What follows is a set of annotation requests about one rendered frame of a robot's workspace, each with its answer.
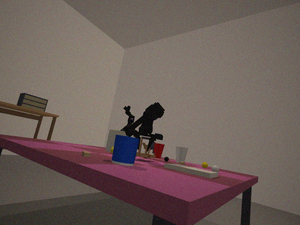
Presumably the beige flat bar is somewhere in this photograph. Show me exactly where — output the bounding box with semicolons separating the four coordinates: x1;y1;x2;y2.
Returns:
164;163;218;178

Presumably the blue mug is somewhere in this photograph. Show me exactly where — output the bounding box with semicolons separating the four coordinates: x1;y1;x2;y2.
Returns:
112;135;139;166

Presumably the red cup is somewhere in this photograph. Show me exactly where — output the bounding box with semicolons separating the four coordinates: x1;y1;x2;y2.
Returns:
154;143;164;159

